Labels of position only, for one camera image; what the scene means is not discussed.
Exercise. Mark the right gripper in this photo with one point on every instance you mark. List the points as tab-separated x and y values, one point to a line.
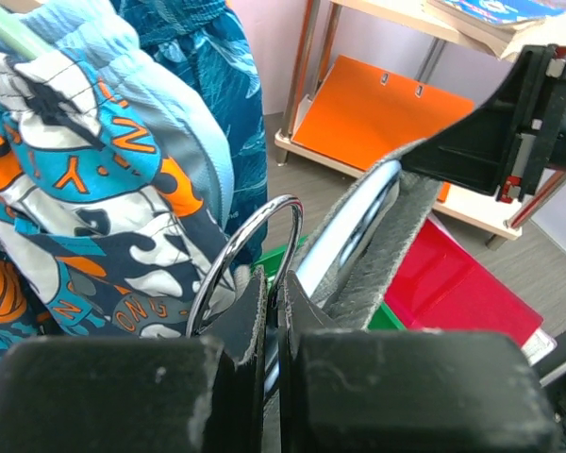
473	153

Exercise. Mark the white two-tier side table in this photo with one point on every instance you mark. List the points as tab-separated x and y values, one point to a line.
501	213

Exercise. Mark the red folder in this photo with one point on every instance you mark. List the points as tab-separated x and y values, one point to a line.
440	285

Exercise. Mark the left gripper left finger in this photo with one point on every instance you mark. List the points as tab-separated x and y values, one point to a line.
199	394

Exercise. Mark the mint green hanger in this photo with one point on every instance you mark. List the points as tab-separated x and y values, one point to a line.
20	38

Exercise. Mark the light blue shorts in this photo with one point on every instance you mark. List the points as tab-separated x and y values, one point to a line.
175	113

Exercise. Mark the orange teal cartoon shorts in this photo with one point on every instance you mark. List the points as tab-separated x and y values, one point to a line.
101	232

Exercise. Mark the grey shorts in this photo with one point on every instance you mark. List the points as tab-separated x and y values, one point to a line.
351	295

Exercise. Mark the white papers under folder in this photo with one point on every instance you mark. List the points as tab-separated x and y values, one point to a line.
539	345

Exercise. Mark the orange folder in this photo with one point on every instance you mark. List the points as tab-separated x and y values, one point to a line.
361	113

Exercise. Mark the light blue hanger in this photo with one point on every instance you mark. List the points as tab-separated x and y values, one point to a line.
335	243

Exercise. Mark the blue cover book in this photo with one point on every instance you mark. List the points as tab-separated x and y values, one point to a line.
493	22

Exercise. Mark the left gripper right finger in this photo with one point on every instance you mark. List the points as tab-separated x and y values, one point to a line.
350	390

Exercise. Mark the dark teal patterned shorts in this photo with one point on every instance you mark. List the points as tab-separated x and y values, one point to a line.
203	43

